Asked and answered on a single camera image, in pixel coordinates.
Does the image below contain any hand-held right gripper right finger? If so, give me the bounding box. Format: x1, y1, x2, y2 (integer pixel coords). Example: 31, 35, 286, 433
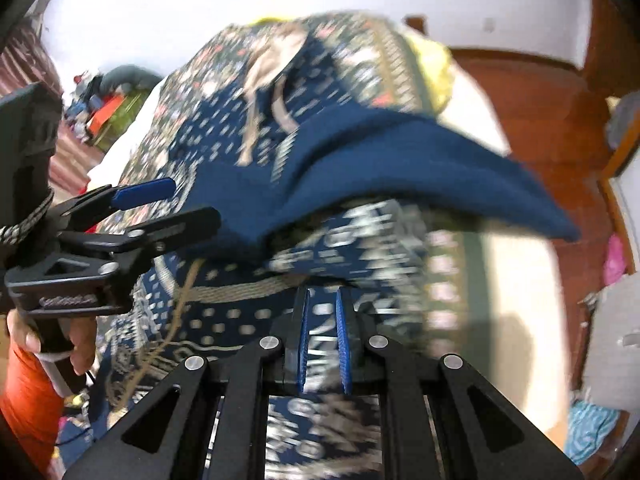
335, 287, 587, 480

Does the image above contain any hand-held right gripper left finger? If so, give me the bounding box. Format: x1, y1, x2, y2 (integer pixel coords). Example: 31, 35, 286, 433
62, 287, 312, 480

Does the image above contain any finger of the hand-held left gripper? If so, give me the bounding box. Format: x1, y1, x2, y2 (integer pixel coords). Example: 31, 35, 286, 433
50, 176, 177, 232
4, 206, 223, 317

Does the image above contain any navy blue patterned garment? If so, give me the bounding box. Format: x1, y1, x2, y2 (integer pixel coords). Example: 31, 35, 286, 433
97, 22, 581, 480

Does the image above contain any person's left forearm orange sleeve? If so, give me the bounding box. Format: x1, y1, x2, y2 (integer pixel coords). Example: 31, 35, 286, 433
0, 345, 67, 480

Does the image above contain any pile of clothes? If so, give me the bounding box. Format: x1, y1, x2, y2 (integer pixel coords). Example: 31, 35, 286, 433
62, 64, 162, 156

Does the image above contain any person's left hand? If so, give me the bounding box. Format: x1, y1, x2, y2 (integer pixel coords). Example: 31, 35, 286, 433
6, 310, 97, 377

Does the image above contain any striped maroon curtain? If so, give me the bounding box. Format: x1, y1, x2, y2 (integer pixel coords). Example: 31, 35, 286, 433
0, 7, 106, 196

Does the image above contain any teal striped cloth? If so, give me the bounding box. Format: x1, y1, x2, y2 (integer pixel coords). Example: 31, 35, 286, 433
567, 400, 624, 467

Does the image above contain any white cardboard box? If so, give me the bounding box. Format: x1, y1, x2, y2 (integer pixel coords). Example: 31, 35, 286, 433
579, 280, 640, 397

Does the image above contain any pink bag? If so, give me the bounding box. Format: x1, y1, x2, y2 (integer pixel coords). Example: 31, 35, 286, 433
602, 232, 629, 286

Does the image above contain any grey cloth item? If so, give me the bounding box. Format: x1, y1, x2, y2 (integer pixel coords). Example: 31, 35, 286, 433
606, 94, 640, 150

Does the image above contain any black white braided cord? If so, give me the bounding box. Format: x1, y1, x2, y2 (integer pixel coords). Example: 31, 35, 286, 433
0, 192, 55, 248

